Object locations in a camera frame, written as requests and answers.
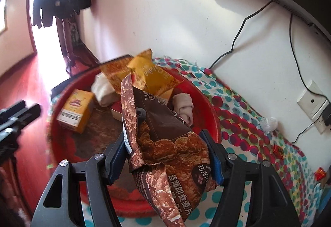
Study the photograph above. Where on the polka dot tablecloth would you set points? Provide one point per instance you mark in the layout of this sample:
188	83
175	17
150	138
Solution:
238	118

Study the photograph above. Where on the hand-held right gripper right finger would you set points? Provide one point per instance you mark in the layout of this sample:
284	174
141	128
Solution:
214	158

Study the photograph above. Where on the red and white packet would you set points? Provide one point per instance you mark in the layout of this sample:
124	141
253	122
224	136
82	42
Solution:
117	110

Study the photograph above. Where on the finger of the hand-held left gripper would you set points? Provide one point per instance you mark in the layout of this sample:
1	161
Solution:
14	108
25	116

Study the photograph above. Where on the clear crumpled plastic wrap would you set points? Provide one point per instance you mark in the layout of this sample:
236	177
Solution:
270	124

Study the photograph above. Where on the red plastic basin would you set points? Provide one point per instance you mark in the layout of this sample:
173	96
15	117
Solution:
206	113

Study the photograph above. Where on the yellow carton box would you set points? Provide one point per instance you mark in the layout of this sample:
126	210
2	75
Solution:
77	110

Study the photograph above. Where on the black power plug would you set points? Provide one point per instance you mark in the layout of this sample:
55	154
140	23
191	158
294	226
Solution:
327	116

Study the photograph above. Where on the brown snack bag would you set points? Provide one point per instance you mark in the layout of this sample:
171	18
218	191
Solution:
168	154

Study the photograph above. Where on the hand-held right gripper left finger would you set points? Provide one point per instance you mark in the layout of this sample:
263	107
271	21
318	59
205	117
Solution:
117	165

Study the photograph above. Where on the dark wooden furniture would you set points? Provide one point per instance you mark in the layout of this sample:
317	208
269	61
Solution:
75	43

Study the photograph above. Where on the orange snack packet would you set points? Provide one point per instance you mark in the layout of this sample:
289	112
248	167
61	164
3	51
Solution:
152	74

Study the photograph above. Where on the brown patterned snack packet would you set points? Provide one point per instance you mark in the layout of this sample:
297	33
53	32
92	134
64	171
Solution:
115	72

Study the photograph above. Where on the white sock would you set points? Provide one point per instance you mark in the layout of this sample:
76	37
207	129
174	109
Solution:
104	92

